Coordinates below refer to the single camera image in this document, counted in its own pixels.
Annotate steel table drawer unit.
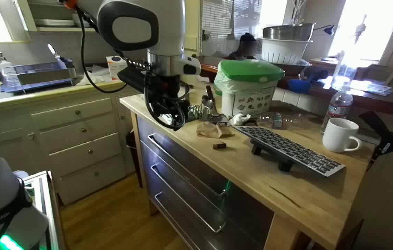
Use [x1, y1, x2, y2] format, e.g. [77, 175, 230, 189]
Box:
[136, 115, 277, 250]

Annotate clear upright water bottle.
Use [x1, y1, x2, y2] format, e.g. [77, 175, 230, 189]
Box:
[325, 64, 356, 132]

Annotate dark blue dish rack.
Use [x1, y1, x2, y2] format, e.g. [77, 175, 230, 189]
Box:
[0, 54, 81, 96]

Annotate clear plastic bottle lying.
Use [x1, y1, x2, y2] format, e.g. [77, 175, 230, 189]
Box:
[256, 110, 299, 131]

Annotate black camera stand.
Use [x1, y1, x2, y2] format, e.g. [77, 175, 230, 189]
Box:
[359, 110, 393, 164]

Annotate cream cabinet with drawers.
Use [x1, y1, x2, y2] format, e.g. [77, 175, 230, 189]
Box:
[0, 85, 143, 206]

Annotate white plastic basket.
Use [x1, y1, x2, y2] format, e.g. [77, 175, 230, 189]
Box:
[260, 38, 313, 67]

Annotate white computer mouse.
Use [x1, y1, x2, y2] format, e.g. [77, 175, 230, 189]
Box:
[227, 111, 253, 128]

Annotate blue bowl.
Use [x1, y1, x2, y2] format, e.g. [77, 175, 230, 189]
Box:
[288, 76, 313, 95]

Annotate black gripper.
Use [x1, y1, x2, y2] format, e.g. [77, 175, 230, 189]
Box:
[143, 72, 192, 132]

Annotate clear soap dispenser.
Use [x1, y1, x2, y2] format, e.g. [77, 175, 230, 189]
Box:
[0, 50, 16, 81]

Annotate person in dark cap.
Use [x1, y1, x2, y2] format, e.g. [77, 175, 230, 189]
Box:
[227, 32, 259, 61]

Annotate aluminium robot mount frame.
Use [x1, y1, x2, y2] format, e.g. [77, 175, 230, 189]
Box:
[21, 170, 66, 250]

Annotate stack of white plates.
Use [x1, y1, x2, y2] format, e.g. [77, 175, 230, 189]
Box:
[34, 17, 78, 28]

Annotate white ceramic mug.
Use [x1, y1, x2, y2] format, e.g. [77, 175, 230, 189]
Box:
[321, 117, 363, 154]

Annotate white crumpled plastic bag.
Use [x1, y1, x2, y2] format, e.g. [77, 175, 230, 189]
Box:
[77, 64, 114, 88]

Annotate clear crumpled plastic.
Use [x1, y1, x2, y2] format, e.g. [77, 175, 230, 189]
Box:
[186, 103, 217, 122]

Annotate crumpled brown paper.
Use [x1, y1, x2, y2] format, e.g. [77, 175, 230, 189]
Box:
[195, 121, 235, 139]

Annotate blue white papers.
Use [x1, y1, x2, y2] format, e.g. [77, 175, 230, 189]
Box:
[318, 74, 393, 97]

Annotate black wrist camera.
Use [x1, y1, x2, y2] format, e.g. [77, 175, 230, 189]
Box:
[117, 64, 150, 95]

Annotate white bin with green lid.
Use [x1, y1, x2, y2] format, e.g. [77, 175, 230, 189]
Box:
[213, 58, 286, 120]

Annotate slim silver black keyboard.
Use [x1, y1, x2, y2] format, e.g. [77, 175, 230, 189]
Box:
[234, 124, 348, 179]

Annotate large metal pot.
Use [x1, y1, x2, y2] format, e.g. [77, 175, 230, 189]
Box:
[261, 22, 318, 42]

